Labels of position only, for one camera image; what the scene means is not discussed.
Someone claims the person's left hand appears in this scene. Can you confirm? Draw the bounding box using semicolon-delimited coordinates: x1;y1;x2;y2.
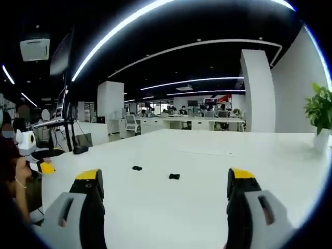
15;156;34;182

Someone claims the ceiling air conditioner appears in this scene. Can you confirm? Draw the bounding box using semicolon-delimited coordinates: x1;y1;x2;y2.
20;38;51;62

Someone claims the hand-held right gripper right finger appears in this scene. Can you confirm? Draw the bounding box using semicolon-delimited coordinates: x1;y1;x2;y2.
226;168;297;249

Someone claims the long ceiling light strip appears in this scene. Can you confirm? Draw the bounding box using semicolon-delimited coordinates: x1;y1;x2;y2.
70;0;179;82

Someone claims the green potted plant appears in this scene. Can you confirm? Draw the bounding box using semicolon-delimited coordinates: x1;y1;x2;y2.
303;82;332;136

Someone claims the row of white desks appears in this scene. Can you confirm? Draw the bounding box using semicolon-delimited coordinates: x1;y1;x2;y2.
134;116;246;132

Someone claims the white plant pot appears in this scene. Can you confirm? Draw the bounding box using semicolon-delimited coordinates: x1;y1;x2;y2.
312;128;332;154

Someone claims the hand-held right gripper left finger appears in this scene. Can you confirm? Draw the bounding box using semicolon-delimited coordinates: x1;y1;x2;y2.
43;168;106;249

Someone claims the silver laptop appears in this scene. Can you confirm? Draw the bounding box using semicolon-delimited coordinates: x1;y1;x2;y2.
33;85;71;128

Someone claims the white wristband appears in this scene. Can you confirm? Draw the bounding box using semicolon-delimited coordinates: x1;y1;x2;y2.
14;176;27;189

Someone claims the black laptop stand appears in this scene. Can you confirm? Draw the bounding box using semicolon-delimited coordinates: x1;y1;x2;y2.
48;102;78;153

